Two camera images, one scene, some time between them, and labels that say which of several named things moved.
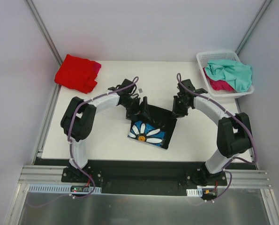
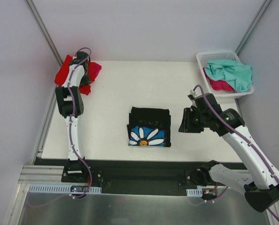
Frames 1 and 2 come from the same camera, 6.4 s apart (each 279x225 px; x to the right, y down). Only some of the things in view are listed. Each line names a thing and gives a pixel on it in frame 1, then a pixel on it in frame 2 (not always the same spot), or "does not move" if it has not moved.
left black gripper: [137, 110] → [85, 76]
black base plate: [145, 177] does not move
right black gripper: [177, 108] → [189, 119]
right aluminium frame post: [255, 21] does not move
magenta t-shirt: [220, 85] does not move
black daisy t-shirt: [156, 131] does not move
